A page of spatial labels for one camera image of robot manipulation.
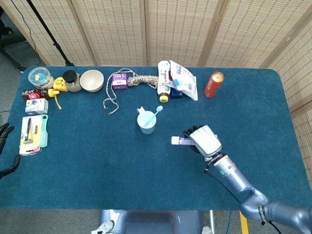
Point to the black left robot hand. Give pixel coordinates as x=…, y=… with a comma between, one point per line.
x=5, y=131

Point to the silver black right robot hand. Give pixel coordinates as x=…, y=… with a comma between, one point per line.
x=206, y=141

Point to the purple white toothpaste tube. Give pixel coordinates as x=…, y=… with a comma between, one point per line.
x=178, y=140

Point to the light blue toothbrush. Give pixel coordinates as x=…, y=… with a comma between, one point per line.
x=156, y=113

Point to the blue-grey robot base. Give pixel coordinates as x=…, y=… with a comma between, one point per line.
x=151, y=221

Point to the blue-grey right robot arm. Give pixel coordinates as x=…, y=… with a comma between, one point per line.
x=243, y=185

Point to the light blue plastic cup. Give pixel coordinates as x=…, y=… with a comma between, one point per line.
x=147, y=129

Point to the beige bowl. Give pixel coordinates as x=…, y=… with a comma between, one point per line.
x=91, y=81

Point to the razor blister pack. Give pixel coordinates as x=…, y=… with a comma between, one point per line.
x=29, y=131

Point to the teal plastic comb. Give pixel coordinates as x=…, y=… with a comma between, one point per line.
x=44, y=136

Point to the white purple small box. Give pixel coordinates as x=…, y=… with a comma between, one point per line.
x=36, y=106

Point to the dark red snack packet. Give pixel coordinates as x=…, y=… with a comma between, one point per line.
x=28, y=93

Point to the red drink can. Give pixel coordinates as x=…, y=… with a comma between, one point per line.
x=212, y=86

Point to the dark blue box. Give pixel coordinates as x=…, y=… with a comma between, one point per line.
x=175, y=93

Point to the clear round plastic container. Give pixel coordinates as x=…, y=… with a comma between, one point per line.
x=39, y=75

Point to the crumpled white printed packet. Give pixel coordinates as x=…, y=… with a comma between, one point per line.
x=176, y=83

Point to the white snack bag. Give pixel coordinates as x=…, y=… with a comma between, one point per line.
x=185, y=78

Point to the white bottle yellow cap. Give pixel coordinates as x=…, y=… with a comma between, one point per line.
x=163, y=89

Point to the yellow tape measure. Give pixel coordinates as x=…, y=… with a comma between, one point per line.
x=59, y=84

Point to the glass jar black lid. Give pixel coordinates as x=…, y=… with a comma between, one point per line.
x=72, y=76

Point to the black office chair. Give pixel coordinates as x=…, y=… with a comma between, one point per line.
x=9, y=39

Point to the black tripod stand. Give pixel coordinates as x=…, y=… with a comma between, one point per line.
x=55, y=45

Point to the blue table cloth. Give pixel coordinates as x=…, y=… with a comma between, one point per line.
x=97, y=170

